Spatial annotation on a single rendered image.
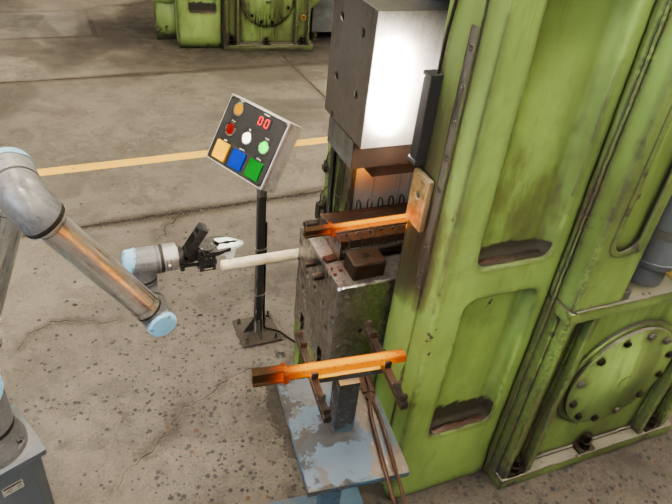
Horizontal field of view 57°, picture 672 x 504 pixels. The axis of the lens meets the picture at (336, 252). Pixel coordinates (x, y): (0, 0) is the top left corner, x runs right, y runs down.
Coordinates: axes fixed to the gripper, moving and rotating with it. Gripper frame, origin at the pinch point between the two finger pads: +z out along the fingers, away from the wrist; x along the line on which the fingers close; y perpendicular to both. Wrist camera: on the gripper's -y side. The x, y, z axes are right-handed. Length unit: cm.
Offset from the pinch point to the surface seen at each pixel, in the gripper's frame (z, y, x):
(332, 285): 27.2, 10.8, 17.3
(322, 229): 28.6, -1.1, 1.6
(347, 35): 33, -64, -5
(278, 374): -4, 4, 55
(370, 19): 33, -73, 9
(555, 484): 117, 100, 64
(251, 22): 138, 73, -468
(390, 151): 46, -32, 8
